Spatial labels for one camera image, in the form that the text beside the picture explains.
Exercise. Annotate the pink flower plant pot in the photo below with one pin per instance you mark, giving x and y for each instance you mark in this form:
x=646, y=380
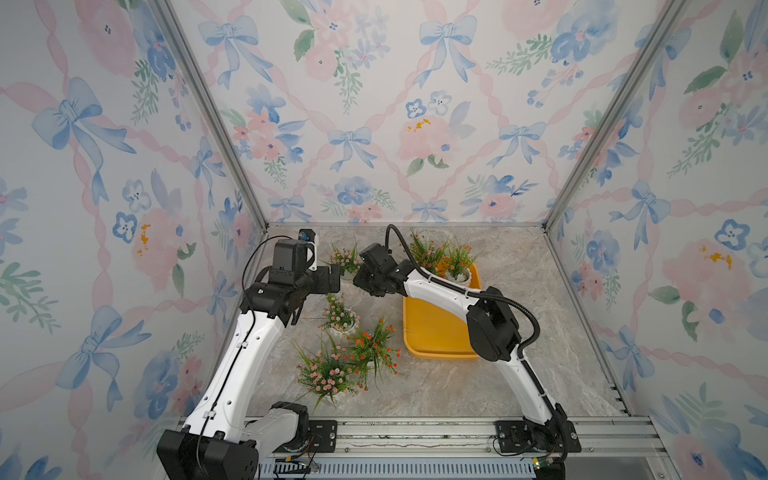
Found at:
x=347, y=259
x=327, y=373
x=338, y=318

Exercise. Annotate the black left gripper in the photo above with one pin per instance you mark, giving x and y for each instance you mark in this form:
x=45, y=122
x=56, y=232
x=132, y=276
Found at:
x=325, y=285

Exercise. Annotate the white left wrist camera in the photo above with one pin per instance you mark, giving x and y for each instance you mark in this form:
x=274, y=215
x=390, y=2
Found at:
x=308, y=238

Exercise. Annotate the yellow plastic storage tray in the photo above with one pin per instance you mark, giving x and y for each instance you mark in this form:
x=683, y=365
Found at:
x=434, y=333

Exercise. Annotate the aluminium right corner post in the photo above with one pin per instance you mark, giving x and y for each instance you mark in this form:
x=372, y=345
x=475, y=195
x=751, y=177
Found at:
x=658, y=35

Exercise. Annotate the pink flower plant front pot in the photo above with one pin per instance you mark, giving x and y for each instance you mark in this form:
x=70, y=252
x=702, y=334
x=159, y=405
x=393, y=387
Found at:
x=327, y=373

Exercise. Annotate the red flower plant pot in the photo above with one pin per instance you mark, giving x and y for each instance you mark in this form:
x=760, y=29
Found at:
x=369, y=354
x=430, y=254

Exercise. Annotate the aluminium left corner post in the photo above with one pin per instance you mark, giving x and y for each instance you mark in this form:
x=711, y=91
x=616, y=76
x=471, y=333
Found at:
x=179, y=45

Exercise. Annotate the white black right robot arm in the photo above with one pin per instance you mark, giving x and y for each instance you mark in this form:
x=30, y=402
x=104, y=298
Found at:
x=498, y=329

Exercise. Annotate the aluminium front rail frame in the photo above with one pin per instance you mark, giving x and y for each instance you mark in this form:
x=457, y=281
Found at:
x=464, y=448

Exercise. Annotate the orange flower plant white pot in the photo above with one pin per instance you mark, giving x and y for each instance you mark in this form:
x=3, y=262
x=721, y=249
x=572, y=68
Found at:
x=459, y=260

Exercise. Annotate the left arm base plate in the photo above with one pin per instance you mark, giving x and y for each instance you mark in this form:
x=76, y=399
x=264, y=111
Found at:
x=317, y=436

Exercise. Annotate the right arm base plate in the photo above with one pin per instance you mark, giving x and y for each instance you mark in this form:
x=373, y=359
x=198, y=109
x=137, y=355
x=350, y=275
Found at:
x=524, y=436

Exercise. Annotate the pink flower plant back pot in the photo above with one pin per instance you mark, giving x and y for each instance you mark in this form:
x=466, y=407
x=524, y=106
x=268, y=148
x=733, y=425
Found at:
x=347, y=259

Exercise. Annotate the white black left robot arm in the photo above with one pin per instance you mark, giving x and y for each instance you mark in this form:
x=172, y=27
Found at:
x=216, y=442

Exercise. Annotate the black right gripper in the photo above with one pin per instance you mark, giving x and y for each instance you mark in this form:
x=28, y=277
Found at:
x=356, y=281

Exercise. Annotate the aluminium corner post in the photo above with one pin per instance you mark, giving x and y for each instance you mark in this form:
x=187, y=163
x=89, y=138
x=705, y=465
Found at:
x=658, y=35
x=179, y=45

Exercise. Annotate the red flower plant front pot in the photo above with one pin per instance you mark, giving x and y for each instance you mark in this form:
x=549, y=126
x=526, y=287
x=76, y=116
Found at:
x=369, y=354

